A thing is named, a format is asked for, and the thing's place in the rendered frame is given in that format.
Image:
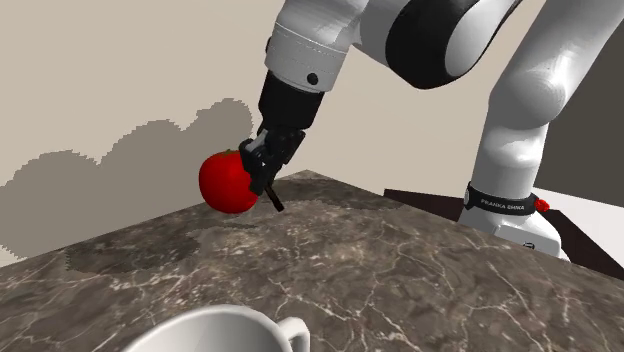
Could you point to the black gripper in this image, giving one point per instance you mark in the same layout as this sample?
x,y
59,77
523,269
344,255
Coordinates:
x,y
287,107

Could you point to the red tomato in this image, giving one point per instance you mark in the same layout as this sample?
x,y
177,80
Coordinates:
x,y
222,185

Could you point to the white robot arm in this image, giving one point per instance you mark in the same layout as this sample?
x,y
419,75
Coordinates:
x,y
518,102

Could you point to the dark robot stand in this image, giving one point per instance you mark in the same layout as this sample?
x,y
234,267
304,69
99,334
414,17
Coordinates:
x,y
429,202

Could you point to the white mug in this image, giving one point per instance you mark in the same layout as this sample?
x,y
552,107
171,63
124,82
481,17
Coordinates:
x,y
214,331

